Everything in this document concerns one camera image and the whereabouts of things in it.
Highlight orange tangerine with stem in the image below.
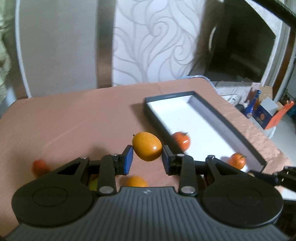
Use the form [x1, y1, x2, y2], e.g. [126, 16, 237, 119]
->
[172, 132, 191, 152]

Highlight yellow orange kumquat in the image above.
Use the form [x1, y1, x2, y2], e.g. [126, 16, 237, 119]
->
[125, 176, 148, 187]
[132, 132, 163, 162]

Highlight small red apple fruit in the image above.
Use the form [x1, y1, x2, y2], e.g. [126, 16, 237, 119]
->
[32, 159, 50, 178]

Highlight large green tomato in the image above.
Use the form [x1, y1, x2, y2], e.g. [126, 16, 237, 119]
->
[89, 178, 98, 191]

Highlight black white shallow box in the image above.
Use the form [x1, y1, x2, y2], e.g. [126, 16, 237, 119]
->
[144, 91, 267, 172]

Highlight salmon dotted tablecloth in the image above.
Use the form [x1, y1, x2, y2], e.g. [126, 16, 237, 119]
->
[1, 78, 291, 236]

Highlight orange blue cardboard box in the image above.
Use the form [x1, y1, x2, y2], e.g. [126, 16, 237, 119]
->
[253, 97, 295, 130]

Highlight blue bottle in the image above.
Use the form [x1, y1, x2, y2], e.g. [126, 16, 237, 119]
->
[243, 89, 261, 118]

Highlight black television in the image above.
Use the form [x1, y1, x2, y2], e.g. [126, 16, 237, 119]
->
[190, 1, 275, 82]

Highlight green fringed cloth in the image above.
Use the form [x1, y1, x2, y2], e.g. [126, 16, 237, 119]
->
[0, 1, 11, 104]

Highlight black braided cable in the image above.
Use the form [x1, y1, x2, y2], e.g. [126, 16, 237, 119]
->
[253, 0, 296, 31]

